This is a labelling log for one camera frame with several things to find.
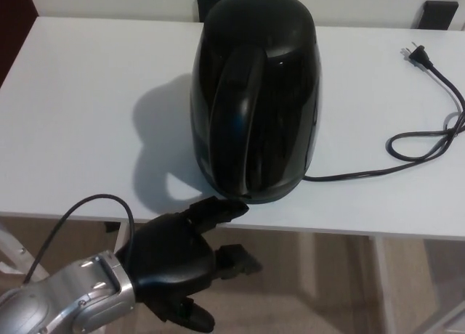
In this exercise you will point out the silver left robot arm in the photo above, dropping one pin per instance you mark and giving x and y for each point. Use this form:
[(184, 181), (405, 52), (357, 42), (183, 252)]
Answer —
[(54, 297)]

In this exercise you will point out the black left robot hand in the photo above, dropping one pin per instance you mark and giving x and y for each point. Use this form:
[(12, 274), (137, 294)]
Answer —
[(167, 254)]

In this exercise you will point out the dark red wall panel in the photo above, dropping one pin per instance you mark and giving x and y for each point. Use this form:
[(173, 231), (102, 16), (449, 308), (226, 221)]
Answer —
[(14, 29)]

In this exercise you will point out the black electric kettle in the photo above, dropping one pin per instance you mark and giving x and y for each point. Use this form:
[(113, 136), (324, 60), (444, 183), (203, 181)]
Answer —
[(261, 94)]

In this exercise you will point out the white storage cabinet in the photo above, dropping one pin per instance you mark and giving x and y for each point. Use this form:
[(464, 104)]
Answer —
[(109, 0)]

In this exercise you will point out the white metal frame table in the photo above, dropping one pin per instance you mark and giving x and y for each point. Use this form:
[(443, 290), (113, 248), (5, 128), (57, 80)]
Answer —
[(91, 112)]

